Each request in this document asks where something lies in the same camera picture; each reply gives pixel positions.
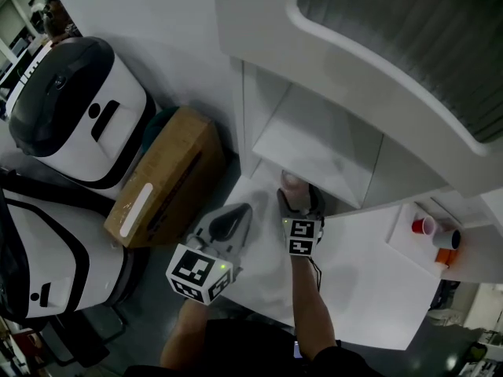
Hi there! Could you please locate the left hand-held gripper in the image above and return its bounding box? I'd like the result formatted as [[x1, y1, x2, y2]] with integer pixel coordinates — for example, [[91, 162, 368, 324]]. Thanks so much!
[[165, 202, 255, 305]]

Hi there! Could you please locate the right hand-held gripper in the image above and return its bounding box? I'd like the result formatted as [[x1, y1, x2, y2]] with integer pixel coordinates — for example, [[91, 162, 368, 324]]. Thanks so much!
[[276, 184, 327, 257]]

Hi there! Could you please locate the translucent plastic cup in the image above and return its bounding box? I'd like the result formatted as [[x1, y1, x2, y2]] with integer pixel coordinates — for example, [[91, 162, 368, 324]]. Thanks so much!
[[280, 170, 312, 212]]

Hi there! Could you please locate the person's right forearm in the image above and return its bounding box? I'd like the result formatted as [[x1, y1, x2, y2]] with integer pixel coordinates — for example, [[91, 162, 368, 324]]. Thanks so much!
[[290, 254, 341, 363]]

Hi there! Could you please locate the person's left forearm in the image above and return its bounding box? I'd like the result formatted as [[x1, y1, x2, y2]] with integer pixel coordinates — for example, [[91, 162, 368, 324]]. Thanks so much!
[[160, 298, 222, 371]]

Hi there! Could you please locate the red plastic cup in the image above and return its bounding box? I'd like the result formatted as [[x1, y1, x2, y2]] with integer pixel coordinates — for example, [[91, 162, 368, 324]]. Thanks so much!
[[411, 215, 437, 236]]

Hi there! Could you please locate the orange cup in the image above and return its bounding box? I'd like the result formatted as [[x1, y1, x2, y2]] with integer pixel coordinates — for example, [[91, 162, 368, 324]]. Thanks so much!
[[435, 247, 458, 265]]

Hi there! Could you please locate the brown cardboard box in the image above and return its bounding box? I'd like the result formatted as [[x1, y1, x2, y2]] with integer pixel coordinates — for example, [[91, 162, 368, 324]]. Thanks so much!
[[103, 105, 227, 250]]

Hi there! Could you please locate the white cabinet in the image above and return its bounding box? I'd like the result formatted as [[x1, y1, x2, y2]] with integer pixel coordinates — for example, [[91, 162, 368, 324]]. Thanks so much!
[[211, 0, 503, 212]]

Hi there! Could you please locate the person's black shirt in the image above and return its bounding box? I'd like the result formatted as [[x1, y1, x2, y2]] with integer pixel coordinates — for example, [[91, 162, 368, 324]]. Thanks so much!
[[124, 318, 384, 377]]

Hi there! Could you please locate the white mug with dark inside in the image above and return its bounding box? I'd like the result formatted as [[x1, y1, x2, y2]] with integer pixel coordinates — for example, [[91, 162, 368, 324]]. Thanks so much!
[[431, 228, 462, 251]]

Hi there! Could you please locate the white machine with black trim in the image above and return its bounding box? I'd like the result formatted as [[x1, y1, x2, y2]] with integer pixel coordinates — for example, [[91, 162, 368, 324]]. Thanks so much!
[[0, 170, 137, 323]]

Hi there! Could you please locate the black metal stand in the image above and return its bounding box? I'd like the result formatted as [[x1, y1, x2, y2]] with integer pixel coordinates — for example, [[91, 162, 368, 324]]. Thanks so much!
[[37, 304, 129, 368]]

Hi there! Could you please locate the white machine with black lid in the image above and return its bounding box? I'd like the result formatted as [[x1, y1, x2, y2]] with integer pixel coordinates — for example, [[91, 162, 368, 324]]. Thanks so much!
[[7, 35, 158, 191]]

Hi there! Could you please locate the grey frosted cabinet panel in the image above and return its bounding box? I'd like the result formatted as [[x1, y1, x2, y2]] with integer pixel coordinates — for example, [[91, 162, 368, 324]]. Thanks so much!
[[296, 0, 503, 145]]

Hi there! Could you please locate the black and yellow tool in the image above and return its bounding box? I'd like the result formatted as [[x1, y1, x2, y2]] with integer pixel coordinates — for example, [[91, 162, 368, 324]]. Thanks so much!
[[459, 341, 489, 371]]

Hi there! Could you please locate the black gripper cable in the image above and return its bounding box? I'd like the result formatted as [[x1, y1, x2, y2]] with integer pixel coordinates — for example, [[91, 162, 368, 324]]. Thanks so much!
[[307, 254, 324, 292]]

